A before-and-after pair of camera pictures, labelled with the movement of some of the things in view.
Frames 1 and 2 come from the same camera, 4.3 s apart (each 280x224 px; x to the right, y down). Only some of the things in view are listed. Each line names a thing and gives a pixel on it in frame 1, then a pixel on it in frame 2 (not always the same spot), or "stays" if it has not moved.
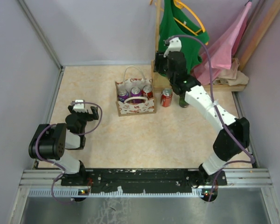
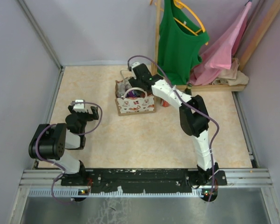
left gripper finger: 70,108 stays
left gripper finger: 94,111 stays
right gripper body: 169,74 → 135,83
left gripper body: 84,117 stays
